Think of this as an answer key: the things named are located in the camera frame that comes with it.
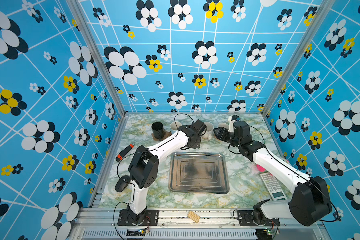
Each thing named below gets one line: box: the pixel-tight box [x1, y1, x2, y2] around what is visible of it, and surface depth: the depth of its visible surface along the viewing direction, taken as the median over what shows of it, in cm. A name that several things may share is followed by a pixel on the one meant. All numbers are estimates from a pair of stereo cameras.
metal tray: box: [168, 152, 230, 194], surface depth 95 cm
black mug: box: [151, 121, 166, 140], surface depth 101 cm
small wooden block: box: [187, 210, 201, 223], surface depth 75 cm
